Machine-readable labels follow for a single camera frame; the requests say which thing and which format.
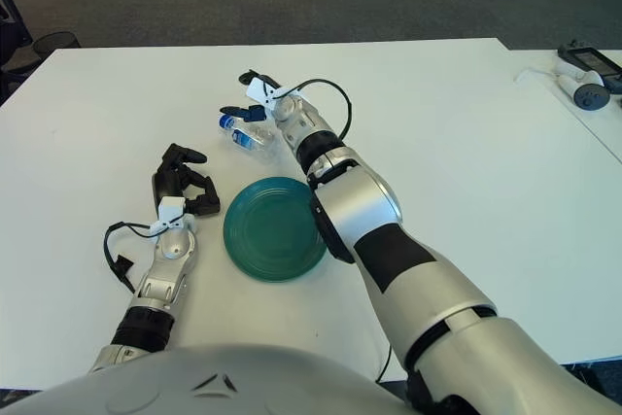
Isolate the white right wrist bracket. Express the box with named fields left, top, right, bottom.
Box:
left=246, top=77, right=305, bottom=108

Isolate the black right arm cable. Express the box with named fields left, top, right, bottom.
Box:
left=286, top=78, right=393, bottom=382

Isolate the clear bottle with blue cap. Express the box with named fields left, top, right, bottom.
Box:
left=217, top=113, right=283, bottom=154

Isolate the white cable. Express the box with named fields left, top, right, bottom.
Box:
left=514, top=67, right=560, bottom=88

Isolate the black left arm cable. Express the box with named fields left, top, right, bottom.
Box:
left=103, top=223, right=161, bottom=294

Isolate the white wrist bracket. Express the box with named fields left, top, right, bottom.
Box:
left=149, top=195, right=198, bottom=236
left=246, top=77, right=305, bottom=108

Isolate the black office chair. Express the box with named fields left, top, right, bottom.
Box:
left=0, top=0, right=35, bottom=95

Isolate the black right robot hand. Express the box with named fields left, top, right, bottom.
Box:
left=219, top=68, right=283, bottom=125

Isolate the silver robot torso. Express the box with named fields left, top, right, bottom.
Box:
left=0, top=344, right=404, bottom=415

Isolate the white and grey controller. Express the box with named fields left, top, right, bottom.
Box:
left=553, top=62, right=611, bottom=110

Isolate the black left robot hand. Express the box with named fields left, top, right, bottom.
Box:
left=151, top=143, right=223, bottom=218

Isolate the black handheld device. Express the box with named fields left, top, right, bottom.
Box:
left=557, top=39, right=622, bottom=94

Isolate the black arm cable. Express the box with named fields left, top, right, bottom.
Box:
left=286, top=78, right=393, bottom=382
left=103, top=223, right=161, bottom=294

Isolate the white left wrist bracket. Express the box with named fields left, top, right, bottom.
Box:
left=149, top=195, right=198, bottom=236

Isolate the green round plate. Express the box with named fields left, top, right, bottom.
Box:
left=223, top=176, right=329, bottom=284

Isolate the black mesh wastebasket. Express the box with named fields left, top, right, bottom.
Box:
left=32, top=30, right=82, bottom=59

